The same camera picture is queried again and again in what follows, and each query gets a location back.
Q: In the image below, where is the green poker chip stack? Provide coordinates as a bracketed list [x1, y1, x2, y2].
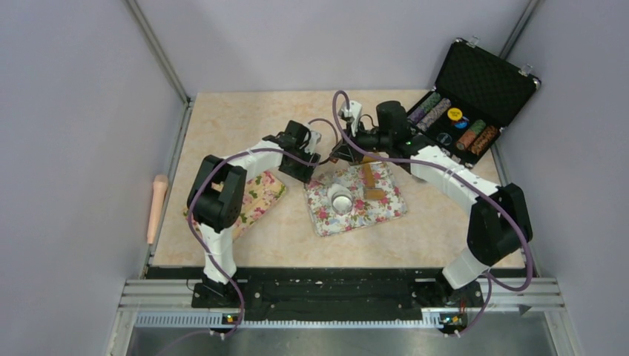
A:
[455, 120, 487, 151]

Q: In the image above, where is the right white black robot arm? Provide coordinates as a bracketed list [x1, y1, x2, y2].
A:
[332, 99, 533, 306]

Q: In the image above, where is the floral tray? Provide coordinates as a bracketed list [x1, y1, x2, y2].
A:
[304, 162, 408, 237]

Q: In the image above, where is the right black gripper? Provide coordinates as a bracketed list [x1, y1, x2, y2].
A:
[330, 119, 391, 165]

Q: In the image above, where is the brown poker chip stack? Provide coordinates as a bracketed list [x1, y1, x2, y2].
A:
[470, 126, 499, 156]

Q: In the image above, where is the purple poker chip stack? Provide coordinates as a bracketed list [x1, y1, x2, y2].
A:
[408, 91, 441, 125]

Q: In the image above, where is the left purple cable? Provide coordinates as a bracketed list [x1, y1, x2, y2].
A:
[154, 117, 341, 356]

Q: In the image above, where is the blue poker chip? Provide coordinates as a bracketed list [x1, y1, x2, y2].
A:
[453, 117, 470, 129]

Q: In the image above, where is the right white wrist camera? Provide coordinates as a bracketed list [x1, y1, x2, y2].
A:
[337, 100, 363, 137]

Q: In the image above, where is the grey poker chip stack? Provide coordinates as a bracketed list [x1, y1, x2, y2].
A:
[418, 98, 452, 131]

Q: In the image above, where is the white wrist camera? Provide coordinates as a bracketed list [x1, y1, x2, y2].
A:
[337, 100, 363, 137]
[304, 129, 321, 153]

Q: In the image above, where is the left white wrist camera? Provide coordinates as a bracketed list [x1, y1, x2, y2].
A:
[304, 129, 321, 153]

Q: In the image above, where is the folded floral cloth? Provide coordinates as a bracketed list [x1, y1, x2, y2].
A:
[183, 169, 288, 241]

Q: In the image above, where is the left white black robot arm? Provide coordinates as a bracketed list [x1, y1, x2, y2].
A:
[187, 120, 321, 308]

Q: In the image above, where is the yellow dealer button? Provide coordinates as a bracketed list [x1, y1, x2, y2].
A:
[447, 108, 463, 122]

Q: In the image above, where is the black poker chip case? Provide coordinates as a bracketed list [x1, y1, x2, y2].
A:
[407, 38, 541, 168]

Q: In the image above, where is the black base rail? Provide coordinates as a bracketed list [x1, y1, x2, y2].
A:
[145, 265, 539, 324]

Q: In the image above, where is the wooden dough roller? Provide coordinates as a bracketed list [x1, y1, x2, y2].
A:
[361, 157, 386, 200]

